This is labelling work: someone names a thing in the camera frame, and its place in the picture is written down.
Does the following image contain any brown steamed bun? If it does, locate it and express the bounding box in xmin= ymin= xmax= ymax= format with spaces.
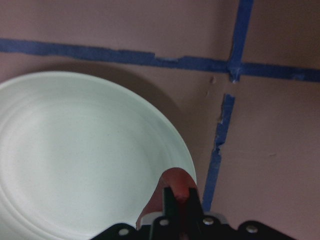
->
xmin=136 ymin=167 xmax=197 ymax=230

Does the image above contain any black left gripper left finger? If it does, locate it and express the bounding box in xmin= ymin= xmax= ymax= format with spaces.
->
xmin=163 ymin=187 xmax=179 ymax=218

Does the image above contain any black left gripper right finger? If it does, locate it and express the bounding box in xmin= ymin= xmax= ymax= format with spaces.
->
xmin=187 ymin=188 xmax=203 ymax=218

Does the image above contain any pale green plate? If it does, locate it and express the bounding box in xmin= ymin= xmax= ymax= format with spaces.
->
xmin=0 ymin=71 xmax=196 ymax=240

